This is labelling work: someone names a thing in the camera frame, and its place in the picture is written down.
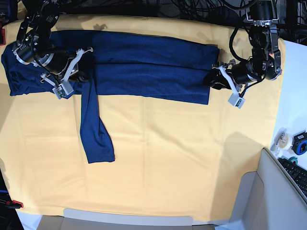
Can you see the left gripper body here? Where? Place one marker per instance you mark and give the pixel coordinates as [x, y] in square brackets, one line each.
[241, 76]

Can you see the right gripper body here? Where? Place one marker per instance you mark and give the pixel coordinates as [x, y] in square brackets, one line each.
[62, 66]

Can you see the blue long-sleeve shirt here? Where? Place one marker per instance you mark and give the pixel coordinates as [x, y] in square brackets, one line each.
[133, 64]

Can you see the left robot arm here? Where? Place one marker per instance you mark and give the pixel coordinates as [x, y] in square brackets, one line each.
[263, 36]

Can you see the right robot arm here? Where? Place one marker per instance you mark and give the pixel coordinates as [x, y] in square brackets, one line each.
[34, 46]

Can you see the red clamp top left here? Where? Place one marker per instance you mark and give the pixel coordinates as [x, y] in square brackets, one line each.
[2, 35]

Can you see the red clamp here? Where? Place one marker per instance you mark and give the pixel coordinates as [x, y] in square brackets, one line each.
[14, 204]
[2, 35]

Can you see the clear tape roll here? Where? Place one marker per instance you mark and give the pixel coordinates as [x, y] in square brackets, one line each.
[283, 141]

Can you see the yellow table cloth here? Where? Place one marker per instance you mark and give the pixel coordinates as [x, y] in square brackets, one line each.
[172, 158]

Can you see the blue tape measure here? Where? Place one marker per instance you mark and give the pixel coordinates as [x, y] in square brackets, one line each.
[300, 143]

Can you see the green tape roll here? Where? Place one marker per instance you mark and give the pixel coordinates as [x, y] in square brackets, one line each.
[293, 160]

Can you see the black keyboard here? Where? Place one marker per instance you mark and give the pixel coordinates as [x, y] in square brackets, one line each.
[296, 176]

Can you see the white cardboard box right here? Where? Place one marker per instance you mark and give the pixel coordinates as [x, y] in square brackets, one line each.
[269, 199]

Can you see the red clamp bottom left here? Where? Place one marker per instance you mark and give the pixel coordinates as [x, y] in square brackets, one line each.
[14, 204]

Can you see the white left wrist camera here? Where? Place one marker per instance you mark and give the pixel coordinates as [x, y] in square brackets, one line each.
[236, 101]

